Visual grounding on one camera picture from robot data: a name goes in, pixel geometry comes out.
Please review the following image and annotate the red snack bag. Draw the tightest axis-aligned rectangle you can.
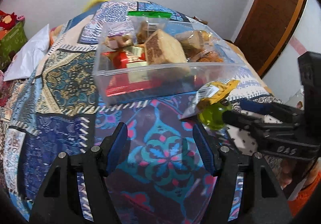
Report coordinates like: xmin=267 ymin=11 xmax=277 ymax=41
xmin=101 ymin=47 xmax=162 ymax=97

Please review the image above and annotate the beige cracker pack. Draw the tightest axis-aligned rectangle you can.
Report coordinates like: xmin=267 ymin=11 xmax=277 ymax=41
xmin=144 ymin=29 xmax=187 ymax=65

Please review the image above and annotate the clear orange snack packet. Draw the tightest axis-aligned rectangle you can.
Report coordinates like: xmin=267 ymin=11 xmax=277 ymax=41
xmin=189 ymin=50 xmax=224 ymax=63

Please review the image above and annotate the white sliding wardrobe door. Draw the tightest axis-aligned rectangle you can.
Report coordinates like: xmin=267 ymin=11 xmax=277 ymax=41
xmin=263 ymin=0 xmax=320 ymax=107

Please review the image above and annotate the patchwork patterned bed cover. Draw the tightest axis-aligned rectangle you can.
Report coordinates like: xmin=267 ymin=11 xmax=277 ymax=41
xmin=0 ymin=0 xmax=284 ymax=224

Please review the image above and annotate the brown biscuit pack with barcode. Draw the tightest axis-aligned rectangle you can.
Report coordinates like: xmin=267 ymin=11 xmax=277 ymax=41
xmin=102 ymin=34 xmax=133 ymax=50

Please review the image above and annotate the green zip snack bag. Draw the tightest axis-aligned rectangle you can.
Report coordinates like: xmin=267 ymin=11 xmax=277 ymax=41
xmin=127 ymin=11 xmax=171 ymax=44

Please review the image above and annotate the cardboard box on floor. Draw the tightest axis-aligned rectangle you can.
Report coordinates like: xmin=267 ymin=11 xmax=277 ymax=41
xmin=193 ymin=16 xmax=208 ymax=25

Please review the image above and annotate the yellow snack packet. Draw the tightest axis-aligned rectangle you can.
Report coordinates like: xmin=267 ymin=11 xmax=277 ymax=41
xmin=181 ymin=79 xmax=240 ymax=119

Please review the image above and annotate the brown wooden door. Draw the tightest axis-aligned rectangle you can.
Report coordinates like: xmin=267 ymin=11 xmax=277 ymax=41
xmin=235 ymin=0 xmax=307 ymax=77

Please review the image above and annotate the green storage box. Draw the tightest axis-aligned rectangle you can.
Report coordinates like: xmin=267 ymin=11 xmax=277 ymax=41
xmin=0 ymin=22 xmax=28 ymax=70

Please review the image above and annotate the clear plastic storage bin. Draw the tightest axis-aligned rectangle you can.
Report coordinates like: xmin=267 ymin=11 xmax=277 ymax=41
xmin=93 ymin=11 xmax=243 ymax=105

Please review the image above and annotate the white plastic bag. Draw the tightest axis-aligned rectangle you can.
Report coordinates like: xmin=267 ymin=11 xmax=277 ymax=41
xmin=3 ymin=24 xmax=50 ymax=82

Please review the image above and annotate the right hand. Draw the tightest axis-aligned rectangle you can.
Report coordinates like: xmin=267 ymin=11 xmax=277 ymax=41
xmin=279 ymin=158 xmax=320 ymax=189

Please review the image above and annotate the green jelly cup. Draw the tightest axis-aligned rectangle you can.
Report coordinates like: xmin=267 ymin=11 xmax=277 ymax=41
xmin=197 ymin=99 xmax=232 ymax=130

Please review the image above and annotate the yellow curved cushion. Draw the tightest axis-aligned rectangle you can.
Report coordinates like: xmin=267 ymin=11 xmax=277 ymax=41
xmin=83 ymin=0 xmax=110 ymax=12

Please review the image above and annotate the puffed rice snack pack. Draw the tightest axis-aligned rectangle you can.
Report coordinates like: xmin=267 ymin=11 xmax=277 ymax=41
xmin=174 ymin=30 xmax=214 ymax=49

